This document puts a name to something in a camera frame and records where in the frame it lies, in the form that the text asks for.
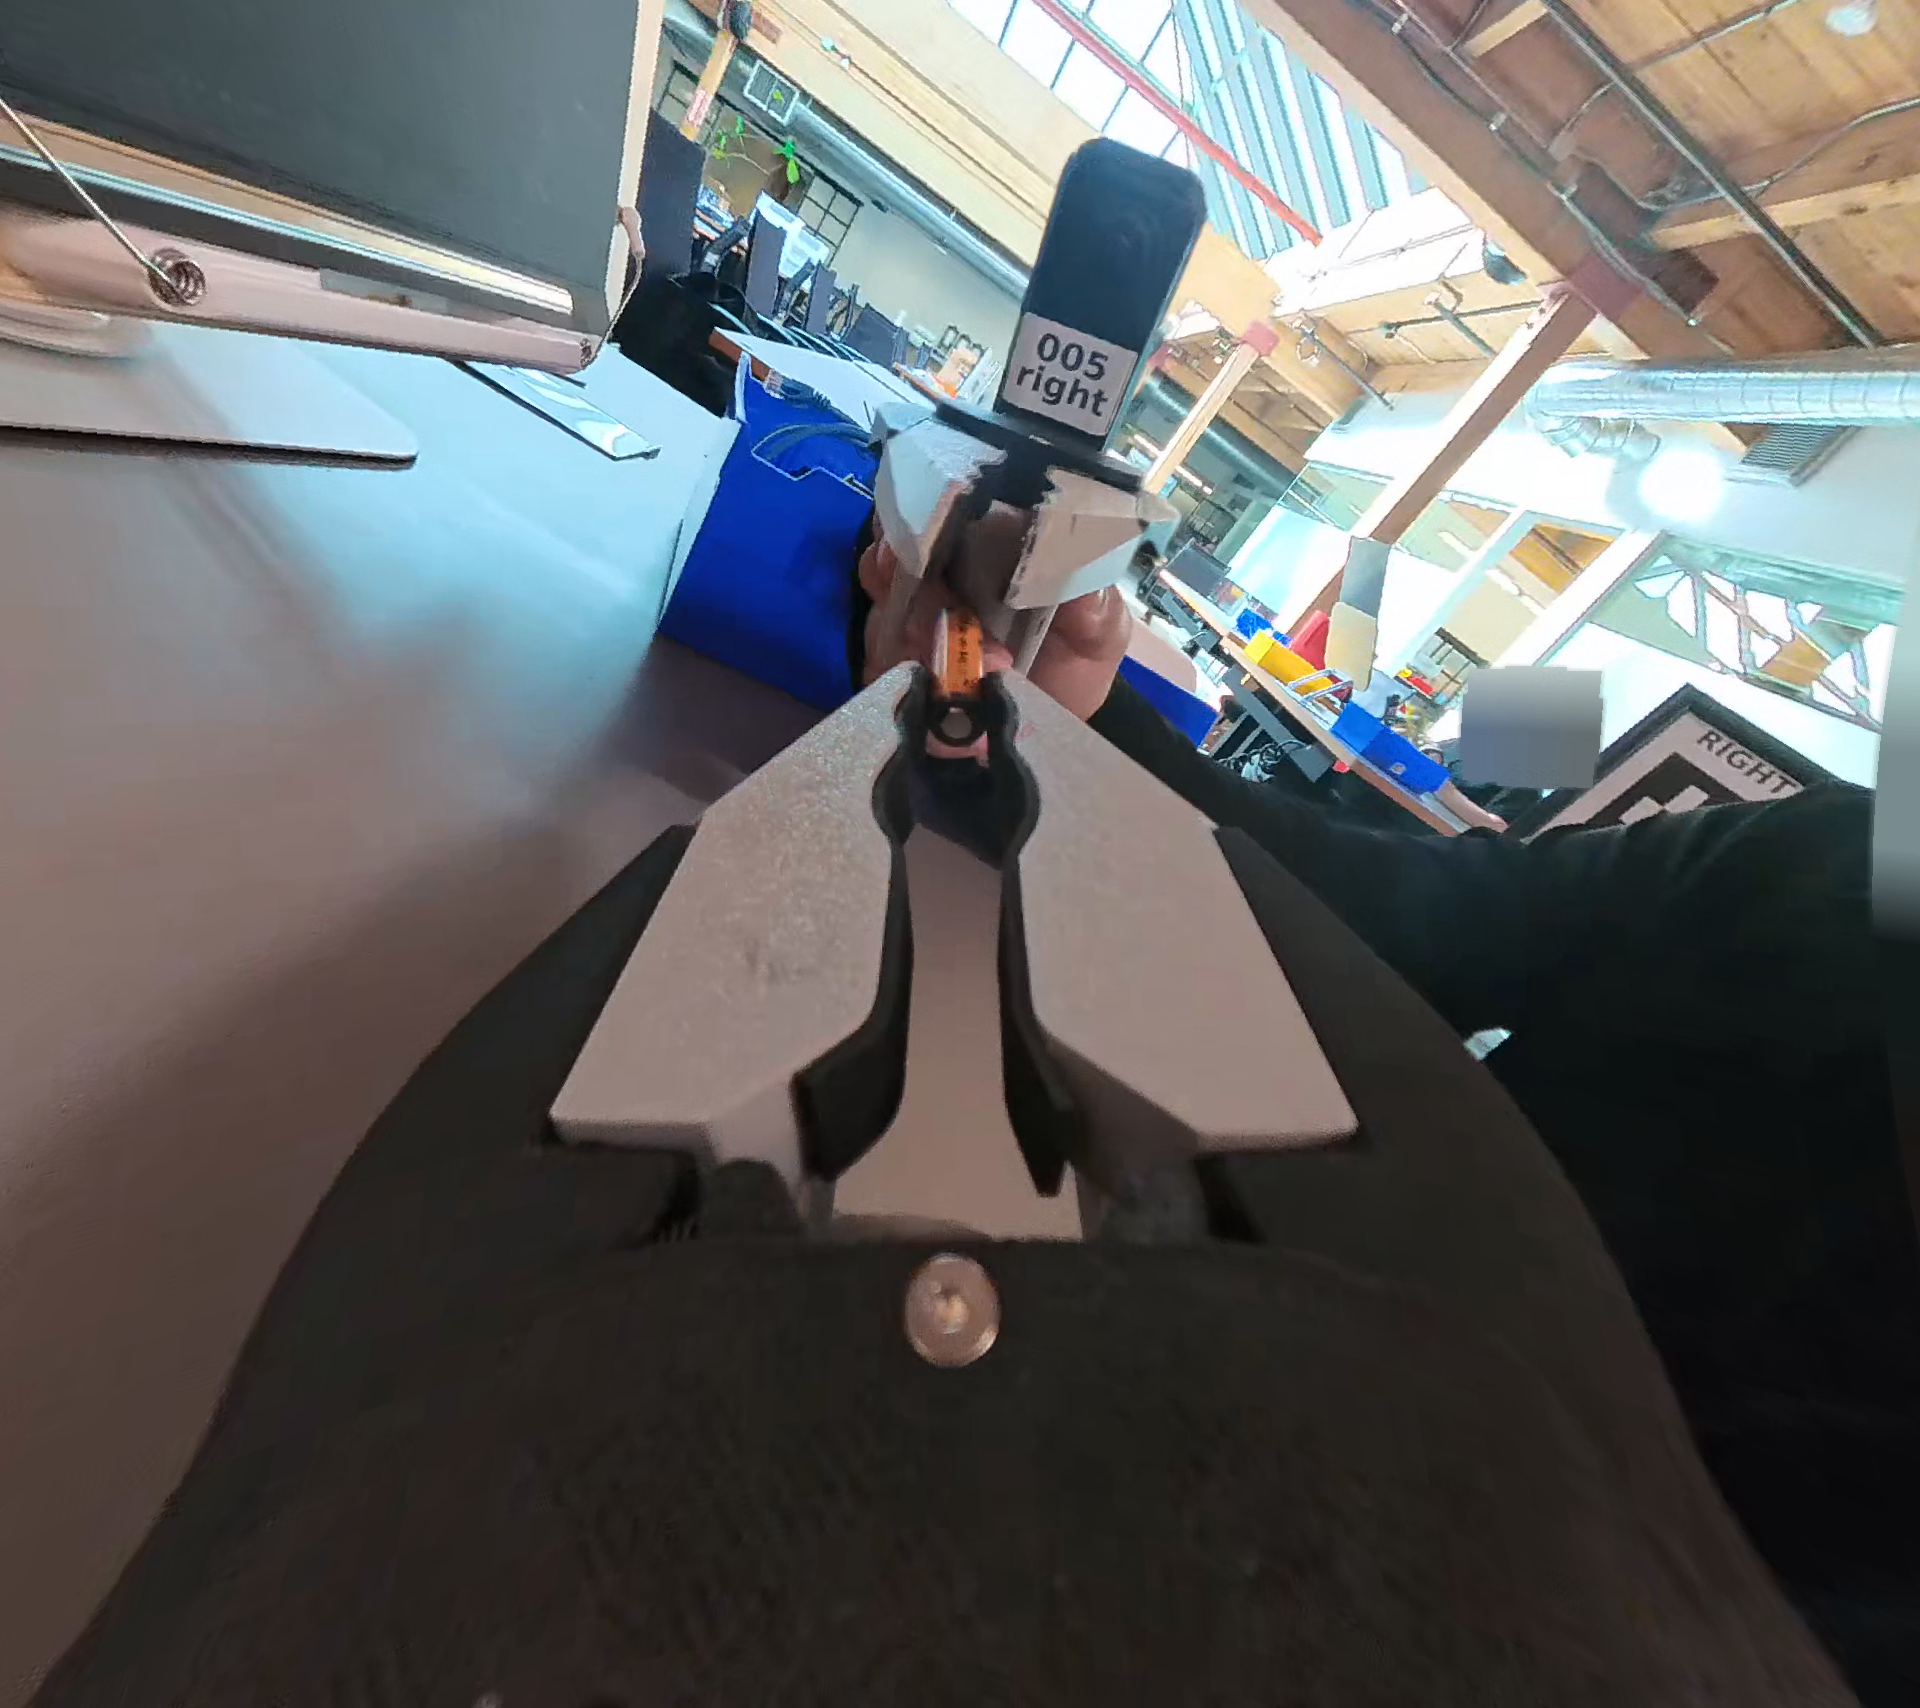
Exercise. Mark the person's right forearm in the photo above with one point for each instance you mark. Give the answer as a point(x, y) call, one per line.
point(1320, 824)

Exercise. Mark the blue plastic bin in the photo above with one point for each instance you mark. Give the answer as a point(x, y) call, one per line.
point(766, 539)

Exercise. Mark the person's black clothing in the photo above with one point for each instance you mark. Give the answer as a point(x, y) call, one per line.
point(1711, 1138)

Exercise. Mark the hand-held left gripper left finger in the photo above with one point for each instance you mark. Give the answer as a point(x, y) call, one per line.
point(707, 989)

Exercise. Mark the person's right hand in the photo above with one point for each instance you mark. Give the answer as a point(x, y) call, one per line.
point(1080, 645)

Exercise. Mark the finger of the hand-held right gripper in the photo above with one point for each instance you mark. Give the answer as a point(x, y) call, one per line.
point(917, 509)
point(1067, 554)

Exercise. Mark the black white marker board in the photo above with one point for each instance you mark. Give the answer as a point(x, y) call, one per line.
point(1697, 765)

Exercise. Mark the wooden post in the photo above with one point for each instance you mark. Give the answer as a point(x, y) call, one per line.
point(1440, 465)

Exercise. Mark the silver ventilation duct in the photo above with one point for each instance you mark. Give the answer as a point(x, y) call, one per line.
point(1740, 395)

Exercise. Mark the copper black battery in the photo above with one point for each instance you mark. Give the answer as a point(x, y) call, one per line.
point(954, 689)

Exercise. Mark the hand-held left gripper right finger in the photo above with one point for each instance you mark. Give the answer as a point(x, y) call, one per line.
point(1187, 989)

